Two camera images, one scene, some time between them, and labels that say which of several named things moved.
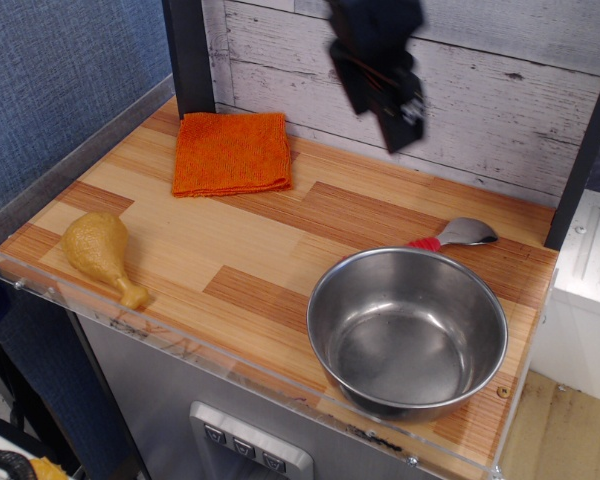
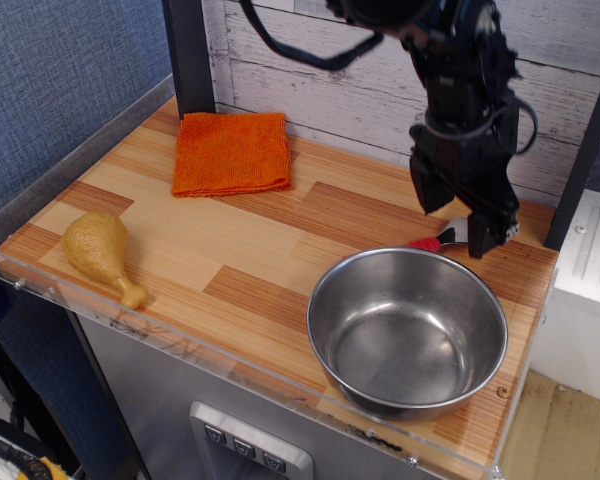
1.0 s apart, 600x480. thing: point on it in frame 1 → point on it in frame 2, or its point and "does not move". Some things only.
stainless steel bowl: (407, 334) does not move
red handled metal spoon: (461, 231) does not move
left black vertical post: (190, 56) does not move
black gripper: (372, 35) → (472, 149)
